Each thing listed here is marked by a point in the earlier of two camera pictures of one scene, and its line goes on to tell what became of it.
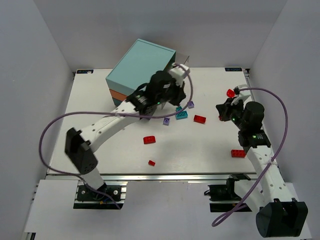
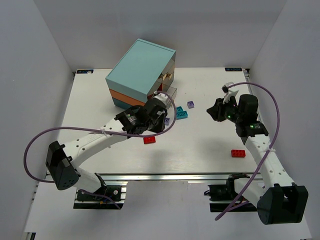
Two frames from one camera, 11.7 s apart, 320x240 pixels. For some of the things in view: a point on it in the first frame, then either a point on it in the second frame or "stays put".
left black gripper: x=179 y=92 to x=158 y=122
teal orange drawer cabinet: x=137 y=68 stays put
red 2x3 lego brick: x=238 y=153 stays put
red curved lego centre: x=149 y=140 stays put
